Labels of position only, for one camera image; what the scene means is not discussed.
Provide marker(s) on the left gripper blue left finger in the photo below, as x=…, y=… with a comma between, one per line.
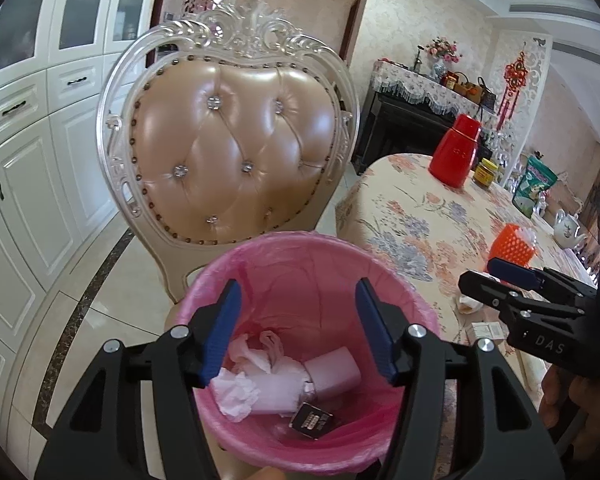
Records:
x=99, y=432

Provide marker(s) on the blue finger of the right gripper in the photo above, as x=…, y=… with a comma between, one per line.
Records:
x=491, y=293
x=511, y=273

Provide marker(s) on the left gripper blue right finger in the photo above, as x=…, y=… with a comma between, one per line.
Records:
x=498, y=434

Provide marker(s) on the orange foam net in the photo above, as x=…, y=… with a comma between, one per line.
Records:
x=515, y=244

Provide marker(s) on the small cardboard box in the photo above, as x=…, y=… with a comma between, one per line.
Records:
x=495, y=331

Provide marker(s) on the white tissue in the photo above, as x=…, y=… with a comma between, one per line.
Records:
x=234, y=394

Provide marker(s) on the white foam block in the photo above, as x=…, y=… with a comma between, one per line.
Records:
x=281, y=394

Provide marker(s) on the black small box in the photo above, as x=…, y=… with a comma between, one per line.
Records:
x=312, y=422

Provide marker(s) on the white printed paper bag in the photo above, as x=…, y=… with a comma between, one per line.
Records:
x=467, y=306

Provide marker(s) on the white foam sheet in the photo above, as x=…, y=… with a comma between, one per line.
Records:
x=332, y=374

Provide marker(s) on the pink lined trash bin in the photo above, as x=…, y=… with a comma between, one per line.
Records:
x=301, y=285

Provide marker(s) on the person hand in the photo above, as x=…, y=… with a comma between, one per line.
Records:
x=558, y=386

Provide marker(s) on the white ceramic teapot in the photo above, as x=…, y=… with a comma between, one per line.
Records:
x=566, y=230

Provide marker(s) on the floral tablecloth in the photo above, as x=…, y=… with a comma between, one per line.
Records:
x=430, y=233

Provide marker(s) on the green snack bag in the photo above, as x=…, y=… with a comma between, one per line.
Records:
x=536, y=179

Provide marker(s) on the yellow lid jar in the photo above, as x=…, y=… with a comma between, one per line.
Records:
x=485, y=173

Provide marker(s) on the red thermos bottle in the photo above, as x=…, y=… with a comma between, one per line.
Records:
x=456, y=152

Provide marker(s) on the black piano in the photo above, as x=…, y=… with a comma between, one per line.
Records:
x=392, y=125

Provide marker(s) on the red chinese knot ornament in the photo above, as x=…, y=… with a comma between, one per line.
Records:
x=515, y=77

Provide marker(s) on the lace piano cover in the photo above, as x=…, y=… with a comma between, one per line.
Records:
x=394, y=80

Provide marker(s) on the flower vase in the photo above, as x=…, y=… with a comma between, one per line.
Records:
x=443, y=53

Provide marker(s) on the beige tufted ornate chair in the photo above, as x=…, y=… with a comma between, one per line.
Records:
x=215, y=129

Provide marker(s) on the white cabinet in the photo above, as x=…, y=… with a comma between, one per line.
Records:
x=54, y=58

